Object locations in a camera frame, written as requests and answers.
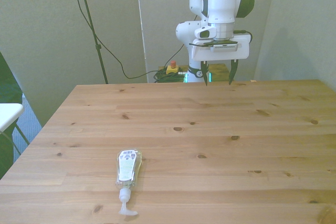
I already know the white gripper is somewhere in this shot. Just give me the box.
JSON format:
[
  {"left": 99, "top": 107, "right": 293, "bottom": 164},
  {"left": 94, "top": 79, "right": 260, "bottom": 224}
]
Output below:
[{"left": 189, "top": 33, "right": 250, "bottom": 87}]

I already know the clear sanitizer pump bottle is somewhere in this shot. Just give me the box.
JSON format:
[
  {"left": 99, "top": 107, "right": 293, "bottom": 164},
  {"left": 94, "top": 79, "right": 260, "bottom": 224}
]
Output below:
[{"left": 114, "top": 149, "right": 143, "bottom": 216}]

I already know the black tripod stand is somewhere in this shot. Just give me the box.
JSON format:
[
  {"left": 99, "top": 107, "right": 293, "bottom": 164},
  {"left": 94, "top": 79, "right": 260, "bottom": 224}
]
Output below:
[{"left": 75, "top": 0, "right": 109, "bottom": 84}]

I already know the yellow emergency stop button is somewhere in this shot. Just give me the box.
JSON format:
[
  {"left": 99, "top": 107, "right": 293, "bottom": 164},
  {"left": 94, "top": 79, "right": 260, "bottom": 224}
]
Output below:
[{"left": 166, "top": 60, "right": 180, "bottom": 76}]

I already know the white vertical pole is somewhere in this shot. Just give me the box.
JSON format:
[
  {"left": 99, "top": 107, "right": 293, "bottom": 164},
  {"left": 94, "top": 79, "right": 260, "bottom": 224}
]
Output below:
[{"left": 135, "top": 0, "right": 148, "bottom": 83}]

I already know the dark green fabric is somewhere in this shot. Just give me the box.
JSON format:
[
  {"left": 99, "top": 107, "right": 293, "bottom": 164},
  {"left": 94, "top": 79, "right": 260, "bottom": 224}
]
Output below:
[{"left": 0, "top": 50, "right": 25, "bottom": 180}]

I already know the white folding table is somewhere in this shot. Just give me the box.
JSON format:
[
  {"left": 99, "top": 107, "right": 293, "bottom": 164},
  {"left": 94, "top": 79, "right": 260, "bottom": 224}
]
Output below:
[{"left": 0, "top": 103, "right": 30, "bottom": 156}]

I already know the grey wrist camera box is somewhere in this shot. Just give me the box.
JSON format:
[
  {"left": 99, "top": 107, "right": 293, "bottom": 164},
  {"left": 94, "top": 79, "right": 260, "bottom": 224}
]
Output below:
[{"left": 209, "top": 40, "right": 239, "bottom": 52}]

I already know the coiled green cable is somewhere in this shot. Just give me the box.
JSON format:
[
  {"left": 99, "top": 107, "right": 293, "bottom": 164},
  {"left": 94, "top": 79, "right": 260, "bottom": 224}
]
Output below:
[{"left": 153, "top": 69, "right": 188, "bottom": 83}]

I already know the black hanging cable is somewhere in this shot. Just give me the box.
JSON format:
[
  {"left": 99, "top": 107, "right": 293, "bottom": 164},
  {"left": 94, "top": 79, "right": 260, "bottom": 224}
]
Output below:
[{"left": 65, "top": 0, "right": 186, "bottom": 80}]

